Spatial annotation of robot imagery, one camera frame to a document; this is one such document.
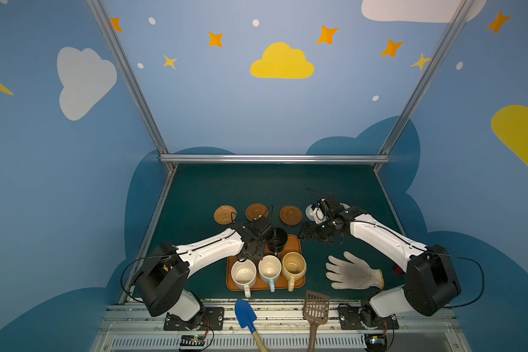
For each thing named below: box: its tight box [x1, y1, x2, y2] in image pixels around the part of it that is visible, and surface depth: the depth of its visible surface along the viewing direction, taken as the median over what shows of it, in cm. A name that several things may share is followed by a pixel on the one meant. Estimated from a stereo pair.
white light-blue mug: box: [258, 254, 283, 293], surface depth 78 cm
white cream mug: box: [231, 259, 258, 298], surface depth 78 cm
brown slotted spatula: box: [302, 289, 330, 352], surface depth 76 cm
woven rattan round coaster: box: [213, 205, 237, 226], surface depth 103 cm
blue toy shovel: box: [234, 299, 269, 352], surface depth 76 cm
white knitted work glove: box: [325, 251, 385, 290], surface depth 86 cm
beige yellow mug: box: [281, 251, 308, 292], surface depth 80 cm
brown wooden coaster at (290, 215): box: [279, 205, 303, 226], surface depth 103 cm
